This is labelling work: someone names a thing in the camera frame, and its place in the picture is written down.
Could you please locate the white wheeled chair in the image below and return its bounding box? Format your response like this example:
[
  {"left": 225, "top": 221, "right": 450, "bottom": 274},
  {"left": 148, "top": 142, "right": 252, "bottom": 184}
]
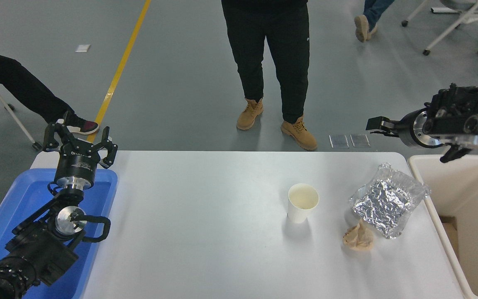
[{"left": 401, "top": 0, "right": 478, "bottom": 56}]

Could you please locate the crumpled tan paper ball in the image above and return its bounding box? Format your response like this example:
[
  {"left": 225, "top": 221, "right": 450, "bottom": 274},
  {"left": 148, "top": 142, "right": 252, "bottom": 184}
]
[{"left": 342, "top": 219, "right": 375, "bottom": 252}]

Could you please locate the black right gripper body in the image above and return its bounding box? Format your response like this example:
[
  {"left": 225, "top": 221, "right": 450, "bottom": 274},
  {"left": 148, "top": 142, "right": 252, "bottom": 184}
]
[{"left": 398, "top": 109, "right": 420, "bottom": 147}]

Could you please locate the grey chair with metal legs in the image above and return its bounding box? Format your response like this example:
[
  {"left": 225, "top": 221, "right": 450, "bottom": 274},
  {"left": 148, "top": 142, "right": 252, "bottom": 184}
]
[{"left": 0, "top": 62, "right": 42, "bottom": 151}]

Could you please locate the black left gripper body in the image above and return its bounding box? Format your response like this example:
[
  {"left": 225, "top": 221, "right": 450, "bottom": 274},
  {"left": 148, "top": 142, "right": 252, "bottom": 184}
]
[{"left": 55, "top": 140, "right": 102, "bottom": 181}]

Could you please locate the person with dark red shoe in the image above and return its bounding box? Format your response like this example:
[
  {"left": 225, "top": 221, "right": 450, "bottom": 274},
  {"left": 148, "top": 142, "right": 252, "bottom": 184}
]
[{"left": 0, "top": 49, "right": 100, "bottom": 135}]

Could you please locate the person with beige shoes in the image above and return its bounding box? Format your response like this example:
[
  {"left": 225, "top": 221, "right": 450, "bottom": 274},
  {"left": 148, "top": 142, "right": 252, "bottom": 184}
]
[{"left": 354, "top": 0, "right": 395, "bottom": 43}]

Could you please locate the metal floor plate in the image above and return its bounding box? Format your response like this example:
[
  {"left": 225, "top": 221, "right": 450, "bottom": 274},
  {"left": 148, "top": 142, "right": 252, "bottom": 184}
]
[
  {"left": 329, "top": 134, "right": 350, "bottom": 149},
  {"left": 350, "top": 133, "right": 371, "bottom": 148}
]

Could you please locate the crumpled foil tray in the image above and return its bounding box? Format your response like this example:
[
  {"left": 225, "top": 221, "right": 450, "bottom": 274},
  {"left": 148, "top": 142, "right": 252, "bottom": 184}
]
[{"left": 348, "top": 162, "right": 432, "bottom": 240}]

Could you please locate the blue plastic tray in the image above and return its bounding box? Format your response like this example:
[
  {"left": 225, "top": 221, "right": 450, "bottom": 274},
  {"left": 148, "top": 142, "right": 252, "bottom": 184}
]
[{"left": 0, "top": 167, "right": 118, "bottom": 299}]

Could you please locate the large pale bin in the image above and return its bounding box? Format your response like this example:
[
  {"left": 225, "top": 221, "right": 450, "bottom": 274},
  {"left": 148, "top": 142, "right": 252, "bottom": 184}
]
[{"left": 407, "top": 154, "right": 478, "bottom": 299}]

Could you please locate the person with tan boots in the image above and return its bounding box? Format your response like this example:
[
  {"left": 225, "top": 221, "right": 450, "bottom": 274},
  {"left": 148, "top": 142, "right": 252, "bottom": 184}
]
[{"left": 221, "top": 0, "right": 318, "bottom": 151}]

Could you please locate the white paper cup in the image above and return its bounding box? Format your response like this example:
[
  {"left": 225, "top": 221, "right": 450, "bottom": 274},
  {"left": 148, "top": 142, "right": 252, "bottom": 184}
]
[{"left": 288, "top": 183, "right": 319, "bottom": 224}]

